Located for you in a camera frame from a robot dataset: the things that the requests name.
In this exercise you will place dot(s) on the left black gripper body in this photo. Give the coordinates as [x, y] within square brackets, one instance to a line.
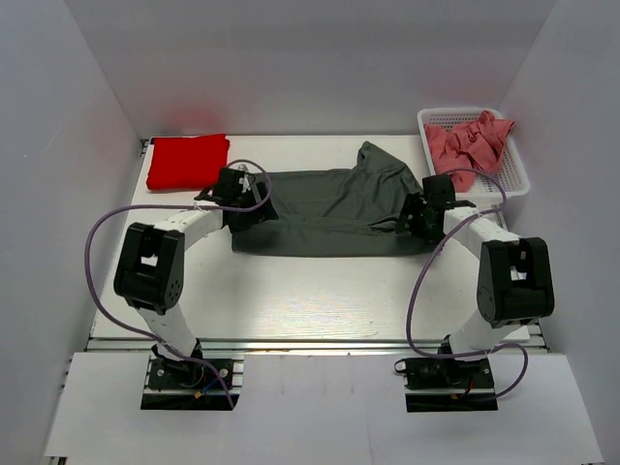
[263, 212]

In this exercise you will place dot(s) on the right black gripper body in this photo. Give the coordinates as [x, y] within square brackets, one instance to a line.
[416, 205]

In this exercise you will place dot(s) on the dark grey t-shirt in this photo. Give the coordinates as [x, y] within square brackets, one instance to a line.
[338, 213]

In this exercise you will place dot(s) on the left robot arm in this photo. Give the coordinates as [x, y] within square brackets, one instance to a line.
[150, 270]

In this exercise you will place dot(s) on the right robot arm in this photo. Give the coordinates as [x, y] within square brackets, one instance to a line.
[514, 286]

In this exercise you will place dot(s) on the folded red t-shirt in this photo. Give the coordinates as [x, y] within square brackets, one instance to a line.
[187, 163]

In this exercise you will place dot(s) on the crumpled pink t-shirt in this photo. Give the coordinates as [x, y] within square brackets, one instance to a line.
[474, 145]

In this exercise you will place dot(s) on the white plastic basket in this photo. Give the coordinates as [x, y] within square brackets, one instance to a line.
[512, 178]

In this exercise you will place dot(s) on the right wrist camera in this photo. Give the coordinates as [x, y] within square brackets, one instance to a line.
[438, 190]

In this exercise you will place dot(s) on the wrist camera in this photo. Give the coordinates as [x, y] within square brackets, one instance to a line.
[438, 190]
[234, 188]

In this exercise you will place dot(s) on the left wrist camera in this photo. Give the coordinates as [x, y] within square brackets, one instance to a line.
[234, 188]

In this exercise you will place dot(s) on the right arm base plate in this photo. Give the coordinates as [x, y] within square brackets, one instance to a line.
[447, 385]

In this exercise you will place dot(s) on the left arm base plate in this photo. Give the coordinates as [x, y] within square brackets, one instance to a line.
[184, 387]

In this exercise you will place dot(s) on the aluminium table rail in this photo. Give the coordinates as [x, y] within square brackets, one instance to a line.
[286, 346]

